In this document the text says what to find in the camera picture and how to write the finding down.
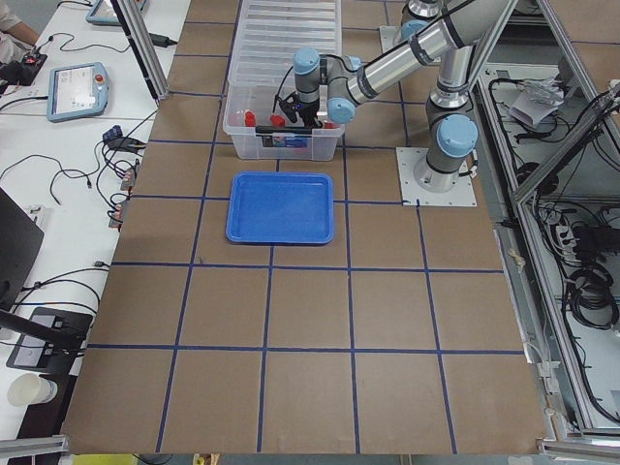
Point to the teach pendant tablet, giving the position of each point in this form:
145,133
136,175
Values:
77,91
102,13

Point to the aluminium frame post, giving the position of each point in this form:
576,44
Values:
134,28

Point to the black power adapter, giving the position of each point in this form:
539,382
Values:
159,40

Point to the red block left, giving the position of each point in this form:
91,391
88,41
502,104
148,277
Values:
250,119

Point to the near teach pendant tablet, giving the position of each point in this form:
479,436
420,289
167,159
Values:
77,91

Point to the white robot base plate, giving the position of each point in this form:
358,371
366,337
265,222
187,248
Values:
422,186

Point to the crumpled white paper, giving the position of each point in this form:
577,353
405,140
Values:
538,98

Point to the black monitor stand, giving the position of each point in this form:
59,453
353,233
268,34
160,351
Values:
50,340

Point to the red block middle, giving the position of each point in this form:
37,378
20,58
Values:
277,120

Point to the far teach pendant tablet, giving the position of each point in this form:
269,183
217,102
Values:
102,13

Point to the aluminium frame right rail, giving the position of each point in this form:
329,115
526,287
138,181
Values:
538,340

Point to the blue plastic tray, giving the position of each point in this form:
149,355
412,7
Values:
281,208

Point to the clear plastic storage box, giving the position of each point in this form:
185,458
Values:
264,141

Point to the black monitor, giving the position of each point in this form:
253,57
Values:
21,241

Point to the small black usb hub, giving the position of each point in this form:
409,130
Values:
114,133

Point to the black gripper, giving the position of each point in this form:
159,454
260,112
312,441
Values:
308,109

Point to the white paper cup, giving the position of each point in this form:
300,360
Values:
31,389

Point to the clear plastic box lid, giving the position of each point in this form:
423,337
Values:
269,32

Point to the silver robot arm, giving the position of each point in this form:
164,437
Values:
447,40

